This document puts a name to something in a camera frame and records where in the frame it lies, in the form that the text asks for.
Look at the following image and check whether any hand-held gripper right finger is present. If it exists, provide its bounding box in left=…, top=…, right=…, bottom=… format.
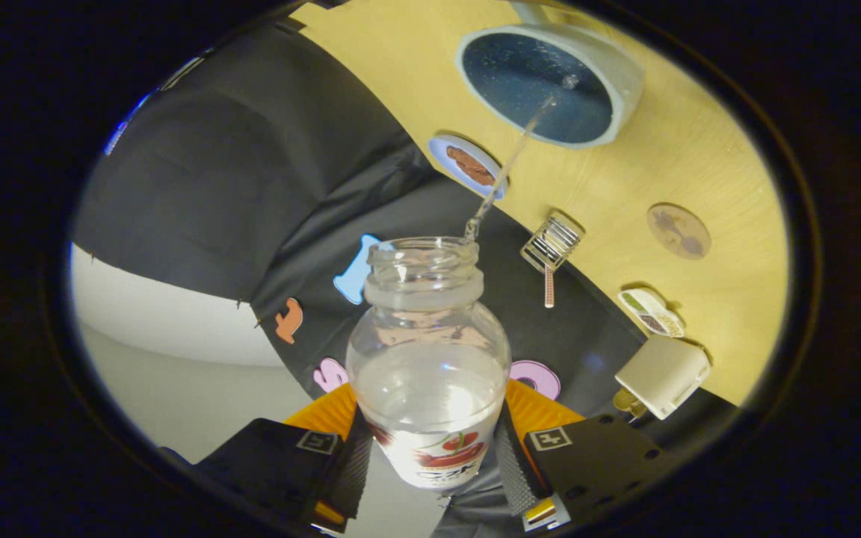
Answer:
left=494, top=377, right=689, bottom=533

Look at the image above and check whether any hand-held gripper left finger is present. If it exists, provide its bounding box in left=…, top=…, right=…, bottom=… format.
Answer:
left=158, top=383, right=373, bottom=535

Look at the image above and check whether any clear juice bottle red label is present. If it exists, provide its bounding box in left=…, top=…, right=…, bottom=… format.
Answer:
left=345, top=235, right=512, bottom=490

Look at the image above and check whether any round brown coaster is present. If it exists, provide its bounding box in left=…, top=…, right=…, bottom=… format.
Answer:
left=646, top=203, right=712, bottom=261

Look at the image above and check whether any pale cup with wooden handle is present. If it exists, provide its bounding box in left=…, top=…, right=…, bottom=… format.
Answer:
left=454, top=4, right=646, bottom=149

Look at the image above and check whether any brown toast slice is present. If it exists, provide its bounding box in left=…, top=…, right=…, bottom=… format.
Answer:
left=613, top=389, right=648, bottom=419

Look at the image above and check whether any white toaster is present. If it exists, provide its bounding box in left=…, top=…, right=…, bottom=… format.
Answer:
left=614, top=335, right=712, bottom=421

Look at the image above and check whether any white divided dish with grains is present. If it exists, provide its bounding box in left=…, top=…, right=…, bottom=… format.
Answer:
left=618, top=288, right=685, bottom=338

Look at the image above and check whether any brown cookie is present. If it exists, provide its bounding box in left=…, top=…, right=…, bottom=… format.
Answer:
left=445, top=146, right=496, bottom=188

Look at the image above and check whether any blue plate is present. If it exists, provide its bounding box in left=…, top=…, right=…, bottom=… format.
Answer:
left=428, top=134, right=507, bottom=201

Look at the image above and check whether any wooden table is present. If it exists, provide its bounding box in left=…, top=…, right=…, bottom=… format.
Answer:
left=288, top=0, right=789, bottom=408

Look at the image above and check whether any small wire rack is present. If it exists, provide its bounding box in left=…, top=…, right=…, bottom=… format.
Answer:
left=520, top=215, right=584, bottom=309

